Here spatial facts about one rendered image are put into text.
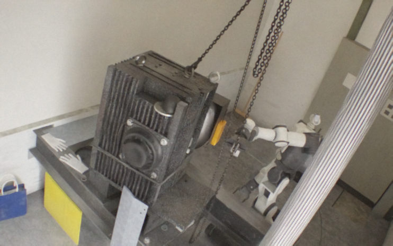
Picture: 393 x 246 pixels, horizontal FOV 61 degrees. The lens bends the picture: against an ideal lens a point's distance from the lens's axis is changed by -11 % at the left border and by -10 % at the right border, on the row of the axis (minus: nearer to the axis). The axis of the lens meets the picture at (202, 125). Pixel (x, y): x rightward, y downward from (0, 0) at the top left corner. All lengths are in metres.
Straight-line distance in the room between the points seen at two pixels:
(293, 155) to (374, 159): 2.22
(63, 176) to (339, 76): 3.29
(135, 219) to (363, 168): 3.35
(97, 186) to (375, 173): 3.41
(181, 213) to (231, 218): 0.76
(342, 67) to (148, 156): 3.13
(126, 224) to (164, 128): 0.64
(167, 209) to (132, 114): 0.62
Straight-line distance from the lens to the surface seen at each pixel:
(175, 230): 2.45
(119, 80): 1.97
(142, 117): 1.95
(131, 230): 2.19
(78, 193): 2.84
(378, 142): 4.65
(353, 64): 4.53
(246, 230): 2.90
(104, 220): 2.69
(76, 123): 3.14
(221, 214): 2.96
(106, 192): 2.49
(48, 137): 2.95
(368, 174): 4.82
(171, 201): 2.30
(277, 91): 5.20
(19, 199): 3.08
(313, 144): 2.48
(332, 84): 4.63
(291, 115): 5.18
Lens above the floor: 2.46
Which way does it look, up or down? 30 degrees down
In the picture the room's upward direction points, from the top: 20 degrees clockwise
